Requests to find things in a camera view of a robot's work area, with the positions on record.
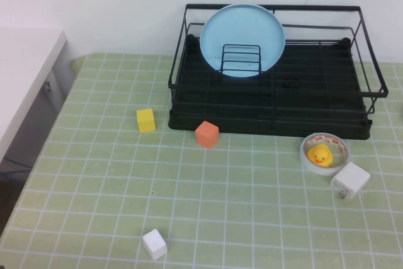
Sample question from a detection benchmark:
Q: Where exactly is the clear tape roll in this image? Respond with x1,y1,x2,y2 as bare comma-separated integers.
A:
299,132,350,177

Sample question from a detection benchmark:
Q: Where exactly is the light blue plate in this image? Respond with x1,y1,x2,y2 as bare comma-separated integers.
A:
200,3,287,79

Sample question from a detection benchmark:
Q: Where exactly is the white charger adapter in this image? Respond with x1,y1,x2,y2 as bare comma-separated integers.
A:
330,161,372,200

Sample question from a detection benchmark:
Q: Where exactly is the green checkered tablecloth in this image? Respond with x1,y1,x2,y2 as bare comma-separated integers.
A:
0,51,403,269

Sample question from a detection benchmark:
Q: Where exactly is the black wire plate holder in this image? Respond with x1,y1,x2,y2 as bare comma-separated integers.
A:
220,44,261,76

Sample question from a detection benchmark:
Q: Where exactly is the black plastic drip tray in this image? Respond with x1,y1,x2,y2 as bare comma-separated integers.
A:
167,34,373,140

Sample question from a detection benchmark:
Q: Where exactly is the black wire dish rack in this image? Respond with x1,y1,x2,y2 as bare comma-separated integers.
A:
168,3,389,125

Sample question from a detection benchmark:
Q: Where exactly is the blue cable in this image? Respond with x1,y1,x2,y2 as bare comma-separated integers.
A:
0,154,34,181

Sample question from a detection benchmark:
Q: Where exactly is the orange foam cube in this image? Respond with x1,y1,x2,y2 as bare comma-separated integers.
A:
194,120,220,149

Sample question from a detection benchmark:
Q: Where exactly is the white foam cube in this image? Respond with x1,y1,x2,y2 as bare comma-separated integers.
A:
142,228,168,262

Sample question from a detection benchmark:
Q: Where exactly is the yellow rubber duck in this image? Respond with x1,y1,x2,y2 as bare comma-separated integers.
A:
307,144,334,168

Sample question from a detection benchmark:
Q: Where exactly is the yellow foam cube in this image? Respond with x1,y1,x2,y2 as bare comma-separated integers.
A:
136,108,157,133

